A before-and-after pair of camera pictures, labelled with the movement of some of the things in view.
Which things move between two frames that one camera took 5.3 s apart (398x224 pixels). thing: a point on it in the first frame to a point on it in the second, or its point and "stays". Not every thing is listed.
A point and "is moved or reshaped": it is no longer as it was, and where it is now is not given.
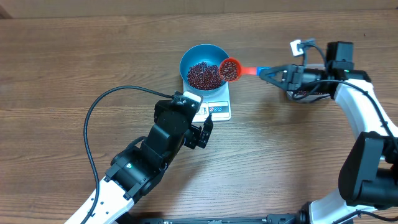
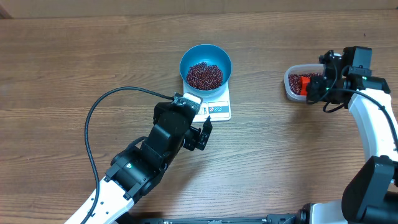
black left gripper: [193, 137] stays
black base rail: [283, 218] stays
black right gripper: [297, 69] to [316, 83]
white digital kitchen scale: [217, 104] stays
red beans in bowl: [204, 76] stays
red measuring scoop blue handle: [247, 70] is moved or reshaped
